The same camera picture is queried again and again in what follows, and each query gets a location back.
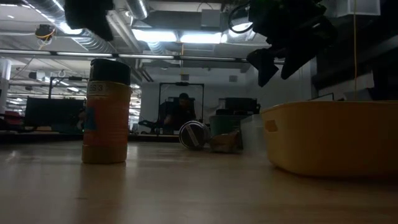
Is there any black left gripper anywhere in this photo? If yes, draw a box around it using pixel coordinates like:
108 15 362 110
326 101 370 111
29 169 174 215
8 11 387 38
63 0 115 42

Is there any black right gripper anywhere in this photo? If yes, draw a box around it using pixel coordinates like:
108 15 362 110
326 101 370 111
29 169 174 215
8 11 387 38
246 0 338 88

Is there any tall orange spice jar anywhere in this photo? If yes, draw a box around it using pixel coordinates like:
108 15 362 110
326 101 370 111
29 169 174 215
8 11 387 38
81 58 132 165

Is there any brown spice packet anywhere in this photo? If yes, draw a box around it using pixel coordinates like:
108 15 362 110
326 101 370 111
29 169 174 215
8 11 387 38
210 130 242 154

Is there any grey label spice jar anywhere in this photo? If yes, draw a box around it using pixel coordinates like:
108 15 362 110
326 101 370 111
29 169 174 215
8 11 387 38
178 120 211 151

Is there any clear plastic bin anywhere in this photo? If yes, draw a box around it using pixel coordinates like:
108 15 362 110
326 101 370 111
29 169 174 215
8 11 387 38
239 113 268 153

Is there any teal plastic bin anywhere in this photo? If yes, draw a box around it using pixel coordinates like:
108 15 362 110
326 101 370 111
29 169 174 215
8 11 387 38
208 114 248 138

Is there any small yellow plastic bin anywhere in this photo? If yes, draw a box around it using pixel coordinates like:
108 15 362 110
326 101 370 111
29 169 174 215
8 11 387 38
260 100 398 177

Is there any person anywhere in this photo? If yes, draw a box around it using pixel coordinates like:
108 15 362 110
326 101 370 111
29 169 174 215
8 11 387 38
163 92 200 133

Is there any red crate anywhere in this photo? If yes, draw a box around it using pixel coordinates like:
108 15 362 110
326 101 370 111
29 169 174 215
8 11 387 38
3 110 23 126

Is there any silver ventilation duct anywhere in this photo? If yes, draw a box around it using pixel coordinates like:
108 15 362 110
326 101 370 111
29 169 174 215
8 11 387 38
18 0 118 54

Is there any long horizontal metal rail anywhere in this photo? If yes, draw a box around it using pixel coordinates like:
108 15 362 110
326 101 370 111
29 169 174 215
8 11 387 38
0 49 285 65

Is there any black gantry frame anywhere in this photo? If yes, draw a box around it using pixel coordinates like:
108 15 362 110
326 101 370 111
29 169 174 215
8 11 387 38
48 76 91 100
157 82 205 125

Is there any yellow black cable reel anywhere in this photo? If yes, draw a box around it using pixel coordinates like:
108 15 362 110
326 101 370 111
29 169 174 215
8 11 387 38
34 24 57 43

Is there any black table frame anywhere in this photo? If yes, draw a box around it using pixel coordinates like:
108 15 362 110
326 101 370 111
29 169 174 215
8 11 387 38
0 130 181 144

